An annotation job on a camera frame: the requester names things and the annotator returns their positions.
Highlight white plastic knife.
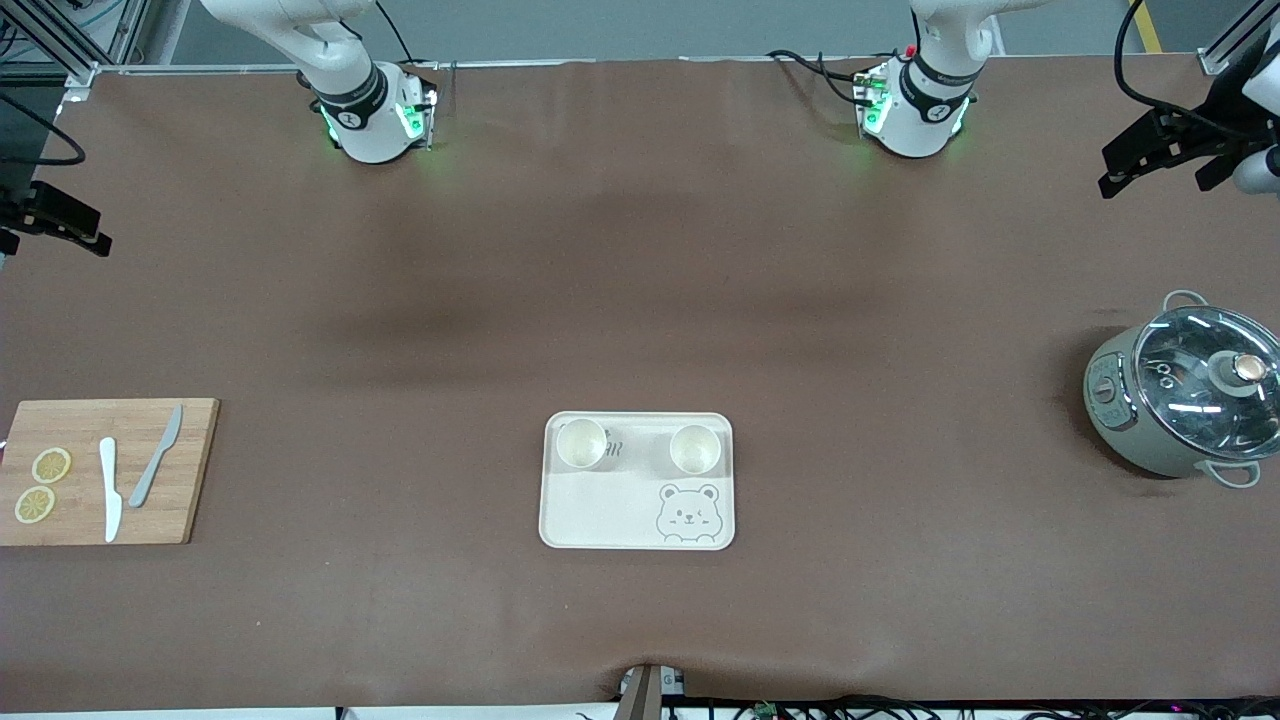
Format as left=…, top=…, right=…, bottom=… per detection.
left=98, top=437, right=123, bottom=544

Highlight green electric cooking pot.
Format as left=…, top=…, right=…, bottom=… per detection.
left=1083, top=290, right=1280, bottom=489

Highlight black right arm base cable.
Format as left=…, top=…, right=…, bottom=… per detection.
left=375, top=0, right=441, bottom=71

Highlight grey plastic knife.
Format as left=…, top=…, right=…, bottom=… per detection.
left=128, top=404, right=185, bottom=509

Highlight metal table edge clamp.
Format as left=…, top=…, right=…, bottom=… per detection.
left=618, top=663, right=687, bottom=720

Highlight black left arm base cables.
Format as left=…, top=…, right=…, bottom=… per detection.
left=768, top=48, right=881, bottom=106

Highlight glass pot lid with knob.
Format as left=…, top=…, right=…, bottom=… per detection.
left=1133, top=305, right=1280, bottom=461

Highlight wooden cutting board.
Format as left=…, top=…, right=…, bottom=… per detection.
left=0, top=398, right=220, bottom=547

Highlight aluminium frame profile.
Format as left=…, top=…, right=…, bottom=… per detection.
left=0, top=0, right=151, bottom=86
left=1200, top=0, right=1280, bottom=73

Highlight white plastic cup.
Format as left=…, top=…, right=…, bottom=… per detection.
left=556, top=418, right=609, bottom=471
left=669, top=423, right=723, bottom=476

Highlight brown table cover mat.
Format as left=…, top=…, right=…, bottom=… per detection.
left=0, top=58, right=1280, bottom=713

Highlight white tray with bear print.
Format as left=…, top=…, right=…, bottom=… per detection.
left=539, top=411, right=736, bottom=551

